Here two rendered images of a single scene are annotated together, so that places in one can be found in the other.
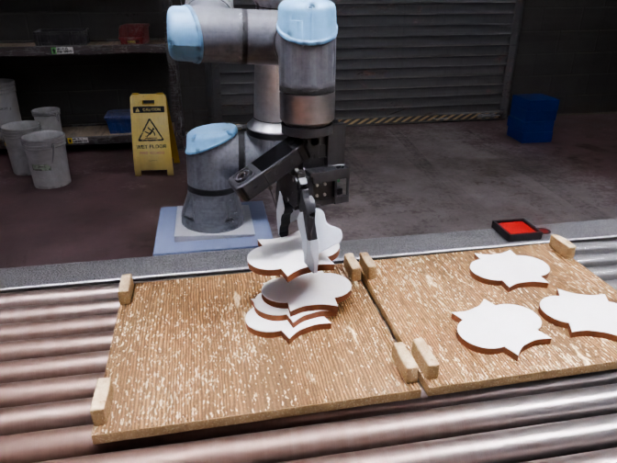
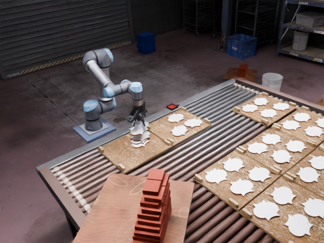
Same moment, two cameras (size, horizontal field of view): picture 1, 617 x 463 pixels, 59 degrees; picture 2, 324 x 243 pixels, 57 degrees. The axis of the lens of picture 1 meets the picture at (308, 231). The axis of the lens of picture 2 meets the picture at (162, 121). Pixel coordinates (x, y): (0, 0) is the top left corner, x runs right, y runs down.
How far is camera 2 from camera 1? 140 cm
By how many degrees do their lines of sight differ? 25
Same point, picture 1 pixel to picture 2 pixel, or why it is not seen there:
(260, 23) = (124, 87)
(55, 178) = not seen: outside the picture
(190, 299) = (116, 146)
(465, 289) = (169, 125)
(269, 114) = not seen: hidden behind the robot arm
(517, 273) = (177, 118)
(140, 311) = (108, 152)
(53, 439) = not seen: hidden behind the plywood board
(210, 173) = (94, 114)
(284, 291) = (137, 138)
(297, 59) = (137, 95)
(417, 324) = (164, 135)
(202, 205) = (93, 124)
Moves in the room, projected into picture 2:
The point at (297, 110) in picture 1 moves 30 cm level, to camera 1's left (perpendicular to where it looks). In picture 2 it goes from (138, 103) to (95, 116)
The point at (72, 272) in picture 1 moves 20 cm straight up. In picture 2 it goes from (78, 151) to (72, 128)
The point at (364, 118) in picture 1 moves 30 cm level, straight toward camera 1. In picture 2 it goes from (74, 56) to (76, 60)
